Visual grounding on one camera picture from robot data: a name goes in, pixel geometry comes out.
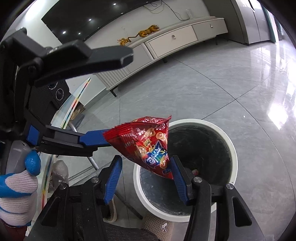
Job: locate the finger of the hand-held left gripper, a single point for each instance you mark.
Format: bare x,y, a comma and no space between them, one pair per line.
92,138
108,58

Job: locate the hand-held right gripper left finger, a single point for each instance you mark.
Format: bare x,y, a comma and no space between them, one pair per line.
113,180

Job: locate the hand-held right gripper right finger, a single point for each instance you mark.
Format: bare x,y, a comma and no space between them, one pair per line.
178,183

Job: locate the white round waste bin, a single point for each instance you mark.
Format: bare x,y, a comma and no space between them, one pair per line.
203,148

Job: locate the red snack bag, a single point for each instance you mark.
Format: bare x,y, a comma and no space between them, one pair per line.
143,143

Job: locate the person's left forearm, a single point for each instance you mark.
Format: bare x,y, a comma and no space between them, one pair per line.
11,231

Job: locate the person's left hand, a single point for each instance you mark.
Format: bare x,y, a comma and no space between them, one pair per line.
18,185

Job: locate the yellow dragon figurine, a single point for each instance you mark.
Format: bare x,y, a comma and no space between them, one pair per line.
123,41

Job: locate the metal table leg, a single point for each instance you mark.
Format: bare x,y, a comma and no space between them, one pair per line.
93,162

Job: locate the brown cardboard box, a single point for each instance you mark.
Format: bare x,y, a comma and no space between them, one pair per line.
78,112

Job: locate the glass table with colourful edge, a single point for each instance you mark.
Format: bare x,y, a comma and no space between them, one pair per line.
69,109

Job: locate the yellow tiger figurine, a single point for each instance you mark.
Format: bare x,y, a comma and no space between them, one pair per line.
148,32

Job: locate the crumpled clear plastic bag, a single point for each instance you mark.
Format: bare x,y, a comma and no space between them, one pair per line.
57,171

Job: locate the beige slipper with dark print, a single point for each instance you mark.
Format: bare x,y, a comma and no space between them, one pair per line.
157,228

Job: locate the dark grey trouser leg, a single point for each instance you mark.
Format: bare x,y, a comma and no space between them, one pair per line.
129,234

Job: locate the white television cabinet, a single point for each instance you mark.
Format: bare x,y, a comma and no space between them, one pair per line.
171,41

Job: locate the white power strip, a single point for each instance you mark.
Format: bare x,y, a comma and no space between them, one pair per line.
189,13

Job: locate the grey tall cabinet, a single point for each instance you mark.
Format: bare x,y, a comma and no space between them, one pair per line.
252,20

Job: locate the black wall television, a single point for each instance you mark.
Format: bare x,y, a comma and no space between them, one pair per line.
81,14

